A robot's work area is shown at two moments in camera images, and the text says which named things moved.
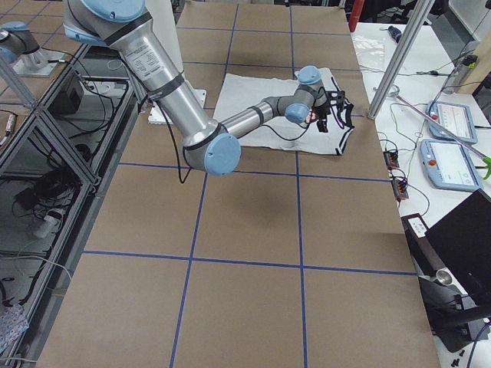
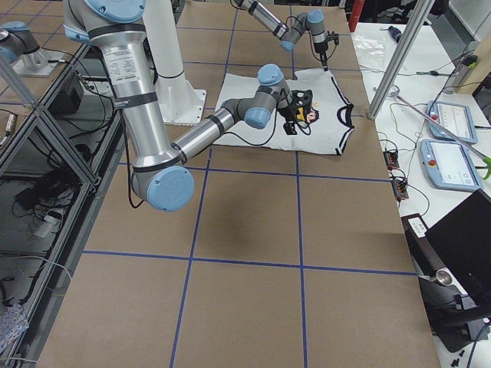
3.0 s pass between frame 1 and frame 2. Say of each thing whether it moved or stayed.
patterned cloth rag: stayed
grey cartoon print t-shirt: stayed
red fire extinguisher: stayed
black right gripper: moved
